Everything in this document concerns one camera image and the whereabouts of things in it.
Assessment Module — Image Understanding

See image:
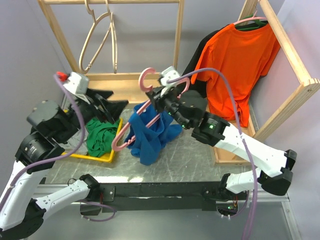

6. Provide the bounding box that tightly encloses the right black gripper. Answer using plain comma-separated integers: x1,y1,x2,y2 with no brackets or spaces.
145,84,192,130

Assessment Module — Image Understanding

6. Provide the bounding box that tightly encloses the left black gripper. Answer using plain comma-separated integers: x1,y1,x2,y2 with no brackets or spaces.
56,86,130,142

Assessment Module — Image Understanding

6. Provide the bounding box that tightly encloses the pink hanger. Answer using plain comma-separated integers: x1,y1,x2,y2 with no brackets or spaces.
233,10,268,26
111,66,190,154

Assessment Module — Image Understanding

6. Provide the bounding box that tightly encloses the blue tank top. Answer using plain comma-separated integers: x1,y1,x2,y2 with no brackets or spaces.
125,103,183,166

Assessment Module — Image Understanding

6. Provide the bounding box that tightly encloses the yellow plastic tray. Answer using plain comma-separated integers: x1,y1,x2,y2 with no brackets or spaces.
70,118,123,163

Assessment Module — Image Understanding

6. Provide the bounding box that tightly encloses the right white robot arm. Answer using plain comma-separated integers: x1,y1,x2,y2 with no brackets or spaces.
146,87,297,199

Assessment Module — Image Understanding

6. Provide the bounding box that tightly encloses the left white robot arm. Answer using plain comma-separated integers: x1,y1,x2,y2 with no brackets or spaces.
0,89,129,240

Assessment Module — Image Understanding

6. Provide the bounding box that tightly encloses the middle beige wooden hanger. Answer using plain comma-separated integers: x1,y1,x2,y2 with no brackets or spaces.
105,0,118,74

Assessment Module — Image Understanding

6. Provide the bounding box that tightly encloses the beige wooden hanger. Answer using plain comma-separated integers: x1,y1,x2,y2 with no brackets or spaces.
105,0,118,74
78,0,112,75

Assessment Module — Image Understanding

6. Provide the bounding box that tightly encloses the left beige wooden hanger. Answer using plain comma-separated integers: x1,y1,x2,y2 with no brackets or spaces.
78,0,112,75

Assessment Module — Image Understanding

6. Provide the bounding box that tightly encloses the green hanger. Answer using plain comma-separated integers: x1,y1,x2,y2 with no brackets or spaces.
234,10,268,32

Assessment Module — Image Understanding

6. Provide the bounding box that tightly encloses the pink hanger under orange shirt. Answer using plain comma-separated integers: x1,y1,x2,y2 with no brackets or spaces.
233,10,268,26

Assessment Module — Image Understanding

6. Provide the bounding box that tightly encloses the green shirt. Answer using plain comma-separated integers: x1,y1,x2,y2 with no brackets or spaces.
86,118,120,158

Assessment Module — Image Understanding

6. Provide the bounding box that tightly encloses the black shirt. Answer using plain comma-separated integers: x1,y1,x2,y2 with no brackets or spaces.
179,22,268,101

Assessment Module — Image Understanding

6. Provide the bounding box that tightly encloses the right wooden clothes rack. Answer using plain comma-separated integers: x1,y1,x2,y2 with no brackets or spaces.
203,0,320,165

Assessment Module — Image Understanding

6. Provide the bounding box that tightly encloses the orange t-shirt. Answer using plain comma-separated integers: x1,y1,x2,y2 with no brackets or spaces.
190,24,280,128

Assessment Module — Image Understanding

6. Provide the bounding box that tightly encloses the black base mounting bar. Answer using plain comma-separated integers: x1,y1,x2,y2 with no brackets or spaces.
86,181,247,212

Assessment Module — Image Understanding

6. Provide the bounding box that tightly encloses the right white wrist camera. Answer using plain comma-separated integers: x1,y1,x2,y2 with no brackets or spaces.
159,66,181,97

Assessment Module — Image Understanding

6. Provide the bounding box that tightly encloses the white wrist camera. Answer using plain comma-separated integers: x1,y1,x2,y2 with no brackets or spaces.
159,66,181,97
56,71,89,103

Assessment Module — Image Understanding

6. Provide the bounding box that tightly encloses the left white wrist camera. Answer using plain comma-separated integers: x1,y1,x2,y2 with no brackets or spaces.
56,71,89,103

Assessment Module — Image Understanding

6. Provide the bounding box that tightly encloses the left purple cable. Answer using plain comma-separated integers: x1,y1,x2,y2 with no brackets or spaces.
0,74,118,223

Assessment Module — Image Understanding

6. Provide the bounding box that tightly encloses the purple cable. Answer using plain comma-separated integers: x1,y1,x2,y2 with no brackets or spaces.
166,67,258,240
0,74,118,223

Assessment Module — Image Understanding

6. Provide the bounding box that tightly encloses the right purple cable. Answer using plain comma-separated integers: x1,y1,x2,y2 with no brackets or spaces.
166,67,258,240

